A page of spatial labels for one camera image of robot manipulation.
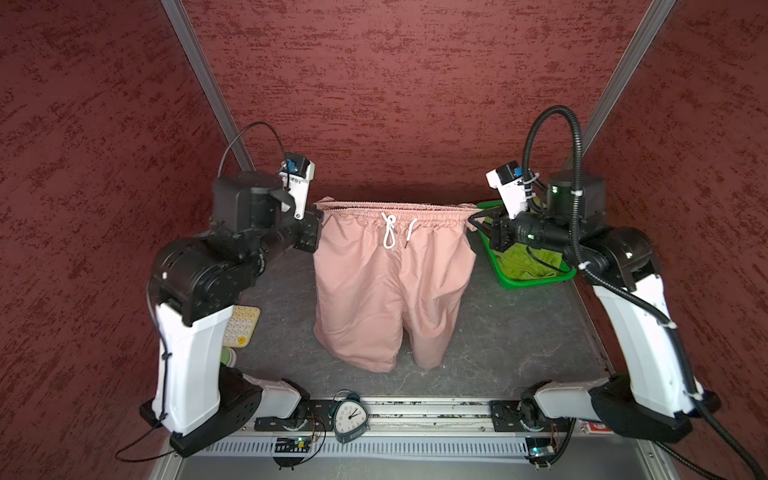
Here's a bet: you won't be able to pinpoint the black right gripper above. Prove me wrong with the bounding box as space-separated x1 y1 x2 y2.
471 200 581 252

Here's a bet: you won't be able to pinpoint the pink shorts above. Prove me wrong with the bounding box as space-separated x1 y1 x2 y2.
313 197 478 373

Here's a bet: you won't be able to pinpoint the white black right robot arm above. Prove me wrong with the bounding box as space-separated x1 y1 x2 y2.
472 162 720 443

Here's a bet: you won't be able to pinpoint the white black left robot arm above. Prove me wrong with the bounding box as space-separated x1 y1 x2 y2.
140 170 322 458

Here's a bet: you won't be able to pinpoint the lime green shorts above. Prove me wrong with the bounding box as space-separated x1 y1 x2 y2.
496 244 569 282

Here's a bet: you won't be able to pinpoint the green plastic basket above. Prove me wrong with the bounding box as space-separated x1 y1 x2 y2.
480 221 576 290

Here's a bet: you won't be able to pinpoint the beige calculator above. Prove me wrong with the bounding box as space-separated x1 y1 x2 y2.
223 305 261 349

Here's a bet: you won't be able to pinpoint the green push button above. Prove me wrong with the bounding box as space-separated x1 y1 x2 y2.
220 347 237 368

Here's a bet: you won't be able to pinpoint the teal alarm clock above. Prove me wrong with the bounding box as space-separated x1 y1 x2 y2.
329 389 369 444

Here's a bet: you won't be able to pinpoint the left controller board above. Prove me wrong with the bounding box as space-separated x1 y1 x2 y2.
272 437 313 470

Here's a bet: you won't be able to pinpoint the controller board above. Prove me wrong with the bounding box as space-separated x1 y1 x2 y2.
525 437 557 468
272 437 313 470

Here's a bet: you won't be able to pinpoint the right controller board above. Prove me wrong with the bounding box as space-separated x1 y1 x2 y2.
525 437 557 468

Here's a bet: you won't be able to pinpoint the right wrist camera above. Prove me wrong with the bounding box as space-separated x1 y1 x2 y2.
486 161 534 219

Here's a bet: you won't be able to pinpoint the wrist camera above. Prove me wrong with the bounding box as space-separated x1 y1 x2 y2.
486 161 534 219
279 152 315 220

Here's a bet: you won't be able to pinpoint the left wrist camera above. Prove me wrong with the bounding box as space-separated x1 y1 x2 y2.
279 152 315 220

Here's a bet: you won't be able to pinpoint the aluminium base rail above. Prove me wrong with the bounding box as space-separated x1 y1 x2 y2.
167 395 661 439

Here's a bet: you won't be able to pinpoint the left aluminium corner post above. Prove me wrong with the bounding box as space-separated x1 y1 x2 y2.
161 0 239 143

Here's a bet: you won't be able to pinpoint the aluminium corner post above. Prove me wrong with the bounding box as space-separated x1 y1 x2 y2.
582 0 677 154
161 0 239 143

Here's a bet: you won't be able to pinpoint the right aluminium corner post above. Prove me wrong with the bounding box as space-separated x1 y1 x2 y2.
582 0 677 154

